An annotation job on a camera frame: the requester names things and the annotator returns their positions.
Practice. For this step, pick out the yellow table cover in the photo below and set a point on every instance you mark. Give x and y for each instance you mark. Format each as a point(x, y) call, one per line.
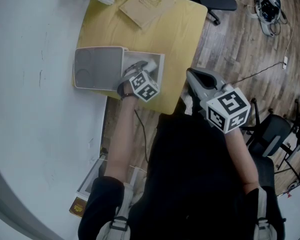
point(160, 36)

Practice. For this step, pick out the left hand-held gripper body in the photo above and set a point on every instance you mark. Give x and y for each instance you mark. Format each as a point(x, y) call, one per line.
point(145, 86)

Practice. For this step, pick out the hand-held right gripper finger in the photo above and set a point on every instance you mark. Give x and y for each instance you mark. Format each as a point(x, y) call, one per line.
point(193, 85)
point(213, 75)

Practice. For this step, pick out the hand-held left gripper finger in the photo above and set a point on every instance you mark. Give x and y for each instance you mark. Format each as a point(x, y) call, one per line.
point(136, 64)
point(142, 68)

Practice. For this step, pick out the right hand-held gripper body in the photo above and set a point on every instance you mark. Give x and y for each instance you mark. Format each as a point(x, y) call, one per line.
point(227, 109)

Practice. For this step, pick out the person's black clothing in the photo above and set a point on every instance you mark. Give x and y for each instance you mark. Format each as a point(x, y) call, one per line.
point(190, 179)

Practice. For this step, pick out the white flat frame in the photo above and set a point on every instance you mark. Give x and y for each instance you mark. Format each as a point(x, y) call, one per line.
point(90, 181)

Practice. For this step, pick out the white plug adapter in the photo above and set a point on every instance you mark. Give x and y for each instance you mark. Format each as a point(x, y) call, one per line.
point(285, 62)

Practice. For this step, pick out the white item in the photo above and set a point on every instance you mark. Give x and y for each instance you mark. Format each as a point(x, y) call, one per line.
point(152, 65)

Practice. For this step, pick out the white box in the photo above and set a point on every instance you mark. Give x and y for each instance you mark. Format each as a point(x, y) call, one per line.
point(97, 69)

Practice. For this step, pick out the person's right forearm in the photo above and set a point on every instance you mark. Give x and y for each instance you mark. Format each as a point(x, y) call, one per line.
point(241, 159)

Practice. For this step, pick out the brown book gold print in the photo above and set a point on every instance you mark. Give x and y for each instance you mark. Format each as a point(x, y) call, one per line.
point(78, 207)

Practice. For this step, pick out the white headset device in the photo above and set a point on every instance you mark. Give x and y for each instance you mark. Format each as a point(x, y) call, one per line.
point(268, 6)

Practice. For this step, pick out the flat tan box gold emblem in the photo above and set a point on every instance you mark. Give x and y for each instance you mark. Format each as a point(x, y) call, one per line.
point(147, 4)

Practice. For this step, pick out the person's left forearm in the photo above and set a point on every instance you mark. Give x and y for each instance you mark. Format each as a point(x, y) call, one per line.
point(120, 139)

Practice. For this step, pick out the black and grey chair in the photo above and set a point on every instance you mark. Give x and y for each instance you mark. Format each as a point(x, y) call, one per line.
point(272, 134)

